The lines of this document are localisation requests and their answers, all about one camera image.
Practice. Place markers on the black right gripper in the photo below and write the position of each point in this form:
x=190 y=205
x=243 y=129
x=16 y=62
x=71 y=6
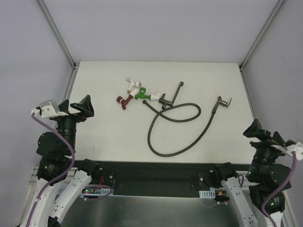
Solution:
x=264 y=144

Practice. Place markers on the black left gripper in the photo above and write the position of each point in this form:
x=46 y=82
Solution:
x=71 y=116

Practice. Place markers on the grey metal faucet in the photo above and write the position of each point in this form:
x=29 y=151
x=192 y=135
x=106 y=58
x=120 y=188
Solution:
x=221 y=102

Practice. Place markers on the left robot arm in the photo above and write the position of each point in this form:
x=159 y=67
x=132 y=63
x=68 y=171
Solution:
x=57 y=150

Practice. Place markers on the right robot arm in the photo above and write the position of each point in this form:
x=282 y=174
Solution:
x=269 y=173

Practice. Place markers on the brown plastic faucet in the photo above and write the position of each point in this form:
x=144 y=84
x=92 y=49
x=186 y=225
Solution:
x=124 y=102

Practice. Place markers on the white plastic faucet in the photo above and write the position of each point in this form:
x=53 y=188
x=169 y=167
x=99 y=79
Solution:
x=133 y=83

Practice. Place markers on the green plastic faucet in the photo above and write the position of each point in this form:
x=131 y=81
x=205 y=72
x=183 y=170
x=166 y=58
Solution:
x=142 y=95

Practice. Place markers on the grey angle valve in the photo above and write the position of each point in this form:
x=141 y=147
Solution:
x=165 y=102

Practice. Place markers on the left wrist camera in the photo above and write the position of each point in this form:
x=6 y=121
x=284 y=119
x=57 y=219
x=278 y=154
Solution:
x=48 y=109

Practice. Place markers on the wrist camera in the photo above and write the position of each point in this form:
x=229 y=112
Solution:
x=48 y=109
x=297 y=148

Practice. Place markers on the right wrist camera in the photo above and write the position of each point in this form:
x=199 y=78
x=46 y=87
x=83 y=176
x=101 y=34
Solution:
x=297 y=148

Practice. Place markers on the aluminium frame post left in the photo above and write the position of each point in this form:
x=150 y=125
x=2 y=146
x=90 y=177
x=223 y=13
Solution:
x=56 y=33

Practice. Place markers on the aluminium frame post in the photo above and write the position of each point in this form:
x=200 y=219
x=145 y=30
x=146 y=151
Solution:
x=273 y=13
x=56 y=33

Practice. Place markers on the white cable duct right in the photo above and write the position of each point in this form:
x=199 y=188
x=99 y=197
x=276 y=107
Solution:
x=210 y=194

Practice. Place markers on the white cable duct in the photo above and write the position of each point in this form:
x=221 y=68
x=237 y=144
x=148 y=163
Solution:
x=210 y=194
x=100 y=191

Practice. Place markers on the white cable duct left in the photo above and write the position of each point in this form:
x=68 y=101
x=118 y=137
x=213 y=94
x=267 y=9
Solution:
x=100 y=191

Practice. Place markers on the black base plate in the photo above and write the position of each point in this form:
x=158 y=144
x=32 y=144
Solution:
x=183 y=180

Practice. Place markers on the aluminium frame post right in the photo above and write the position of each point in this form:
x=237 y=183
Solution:
x=273 y=13

